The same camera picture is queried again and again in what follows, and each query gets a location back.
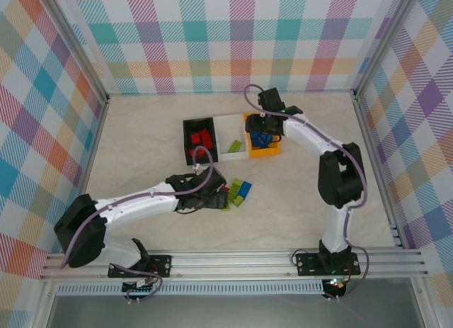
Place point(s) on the aluminium left side rail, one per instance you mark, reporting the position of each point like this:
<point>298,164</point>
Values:
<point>93,147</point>

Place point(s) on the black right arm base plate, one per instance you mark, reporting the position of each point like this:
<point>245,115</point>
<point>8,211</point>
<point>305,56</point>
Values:
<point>306,264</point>

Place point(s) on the grey metal panel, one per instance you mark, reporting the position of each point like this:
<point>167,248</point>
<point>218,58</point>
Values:
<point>230,312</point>

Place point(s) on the blue lego brick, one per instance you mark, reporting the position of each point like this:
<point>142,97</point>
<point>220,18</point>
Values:
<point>267,138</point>
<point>257,138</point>
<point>245,190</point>

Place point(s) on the orange plastic container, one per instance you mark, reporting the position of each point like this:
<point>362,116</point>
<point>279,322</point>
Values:
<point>263,153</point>

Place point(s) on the aluminium mounting rail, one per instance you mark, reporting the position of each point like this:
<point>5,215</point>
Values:
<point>230,264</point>

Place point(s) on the white plastic container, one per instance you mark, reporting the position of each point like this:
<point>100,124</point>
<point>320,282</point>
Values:
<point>223,129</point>

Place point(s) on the green lego brick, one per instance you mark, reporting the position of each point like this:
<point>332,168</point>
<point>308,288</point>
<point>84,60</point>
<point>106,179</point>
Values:
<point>226,207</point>
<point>235,146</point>
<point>237,183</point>
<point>233,194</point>
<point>239,200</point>

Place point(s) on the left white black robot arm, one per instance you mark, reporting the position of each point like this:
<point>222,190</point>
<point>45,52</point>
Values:
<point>134,213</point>

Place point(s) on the aluminium right frame post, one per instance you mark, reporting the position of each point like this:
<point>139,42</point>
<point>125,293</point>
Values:
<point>382,41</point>

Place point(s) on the red lego brick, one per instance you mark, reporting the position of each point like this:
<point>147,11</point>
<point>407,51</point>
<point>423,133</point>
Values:
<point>206,138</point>
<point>225,189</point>
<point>195,139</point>

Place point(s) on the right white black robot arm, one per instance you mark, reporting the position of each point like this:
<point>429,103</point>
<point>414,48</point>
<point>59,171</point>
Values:
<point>341,179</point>

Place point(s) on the aluminium right side rail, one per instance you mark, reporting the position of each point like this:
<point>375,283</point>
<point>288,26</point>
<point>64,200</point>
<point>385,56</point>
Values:
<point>377,172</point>

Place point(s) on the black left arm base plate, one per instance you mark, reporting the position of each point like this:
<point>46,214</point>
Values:
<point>163,266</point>

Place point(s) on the aluminium left frame post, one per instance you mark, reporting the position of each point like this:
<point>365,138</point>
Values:
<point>78,48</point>

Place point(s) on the black plastic container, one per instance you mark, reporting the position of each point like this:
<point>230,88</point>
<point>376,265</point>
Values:
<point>201,123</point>

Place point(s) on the aluminium frame post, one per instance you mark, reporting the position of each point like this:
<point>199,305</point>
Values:
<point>382,41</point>
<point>78,48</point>

